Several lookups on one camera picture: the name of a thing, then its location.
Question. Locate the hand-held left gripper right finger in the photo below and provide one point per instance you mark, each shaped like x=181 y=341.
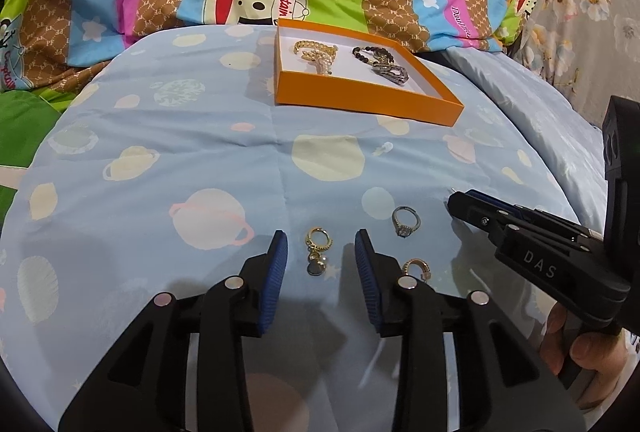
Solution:
x=367 y=277

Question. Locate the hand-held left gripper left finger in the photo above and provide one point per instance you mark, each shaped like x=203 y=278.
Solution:
x=272 y=282

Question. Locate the light blue planet print blanket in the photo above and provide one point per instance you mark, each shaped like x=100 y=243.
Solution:
x=200 y=137

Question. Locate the grey floral cloth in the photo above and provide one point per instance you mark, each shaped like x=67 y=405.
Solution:
x=590 y=12

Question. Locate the small hoop earring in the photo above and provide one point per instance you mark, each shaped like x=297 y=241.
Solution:
x=425 y=268

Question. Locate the silver watch band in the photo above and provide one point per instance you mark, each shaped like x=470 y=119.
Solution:
x=390 y=73

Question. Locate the person's right hand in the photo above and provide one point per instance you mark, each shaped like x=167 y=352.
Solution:
x=597 y=354

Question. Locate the orange cardboard box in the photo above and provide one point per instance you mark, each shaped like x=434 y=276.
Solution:
x=350 y=97

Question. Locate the small white plastic piece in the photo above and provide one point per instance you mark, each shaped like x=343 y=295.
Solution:
x=384 y=148

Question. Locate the gold charm earring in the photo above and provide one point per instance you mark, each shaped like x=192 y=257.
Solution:
x=316 y=268

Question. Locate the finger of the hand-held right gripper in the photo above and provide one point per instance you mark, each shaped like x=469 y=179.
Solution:
x=540 y=267
x=490 y=199

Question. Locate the green pillow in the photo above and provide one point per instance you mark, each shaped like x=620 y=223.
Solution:
x=20 y=122

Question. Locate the pale blue quilt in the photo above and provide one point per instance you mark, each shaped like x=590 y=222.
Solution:
x=540 y=112

